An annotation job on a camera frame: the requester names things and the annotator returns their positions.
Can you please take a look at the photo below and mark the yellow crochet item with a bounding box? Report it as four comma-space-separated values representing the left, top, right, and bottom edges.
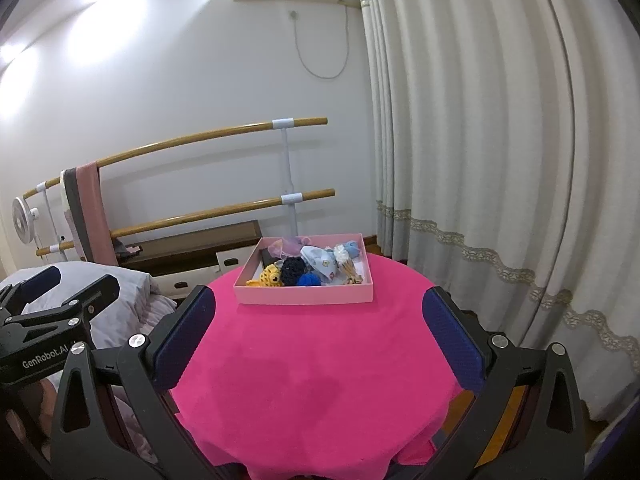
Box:
245, 263, 282, 287

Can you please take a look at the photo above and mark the navy crochet scrunchie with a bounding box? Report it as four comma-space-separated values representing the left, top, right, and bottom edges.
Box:
280, 257, 307, 286

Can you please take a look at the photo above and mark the purple sheer organza scrunchie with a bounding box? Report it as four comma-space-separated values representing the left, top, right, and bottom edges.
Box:
267, 236, 311, 260

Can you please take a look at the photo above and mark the royal blue microfiber cloth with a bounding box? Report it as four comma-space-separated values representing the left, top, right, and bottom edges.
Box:
296, 272, 322, 287

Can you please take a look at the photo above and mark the person's left hand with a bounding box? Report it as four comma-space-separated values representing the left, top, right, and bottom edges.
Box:
6, 378, 56, 463

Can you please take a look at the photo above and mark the grey bed duvet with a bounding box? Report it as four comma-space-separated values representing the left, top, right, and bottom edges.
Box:
1, 261, 177, 464

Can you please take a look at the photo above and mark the white small fan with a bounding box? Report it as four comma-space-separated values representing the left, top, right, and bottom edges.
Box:
12, 196, 39, 245

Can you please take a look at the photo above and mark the dark wood low cabinet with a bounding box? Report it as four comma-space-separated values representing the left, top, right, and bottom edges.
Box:
122, 220, 262, 300

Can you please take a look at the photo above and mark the pink grey hanging towel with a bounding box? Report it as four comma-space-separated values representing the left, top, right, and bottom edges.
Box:
60, 162, 118, 266

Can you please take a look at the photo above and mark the white printed baby sock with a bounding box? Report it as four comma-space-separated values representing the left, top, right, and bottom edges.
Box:
300, 246, 338, 283

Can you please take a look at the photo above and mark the pink cardboard box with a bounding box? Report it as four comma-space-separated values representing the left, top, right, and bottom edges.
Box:
233, 233, 373, 306

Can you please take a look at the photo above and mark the lower wooden ballet bar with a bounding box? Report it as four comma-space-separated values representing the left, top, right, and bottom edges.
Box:
34, 187, 336, 258

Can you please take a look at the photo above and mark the wooden ballet bar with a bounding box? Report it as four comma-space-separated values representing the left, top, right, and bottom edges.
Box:
34, 187, 336, 258
22, 116, 330, 201

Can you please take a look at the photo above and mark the bundle of cotton swabs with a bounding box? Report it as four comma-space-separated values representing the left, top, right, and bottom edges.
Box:
333, 244, 362, 285

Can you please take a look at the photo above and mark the upper wooden ballet bar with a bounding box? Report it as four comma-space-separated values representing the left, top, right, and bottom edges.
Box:
22, 116, 330, 201

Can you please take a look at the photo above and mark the cream lace-trimmed curtain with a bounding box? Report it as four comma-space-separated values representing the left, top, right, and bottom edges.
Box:
360, 0, 639, 419

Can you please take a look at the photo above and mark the white barre stand post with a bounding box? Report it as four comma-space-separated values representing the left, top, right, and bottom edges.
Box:
271, 118, 303, 237

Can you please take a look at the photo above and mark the white wall cable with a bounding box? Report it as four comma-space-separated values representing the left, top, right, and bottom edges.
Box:
288, 4, 352, 82

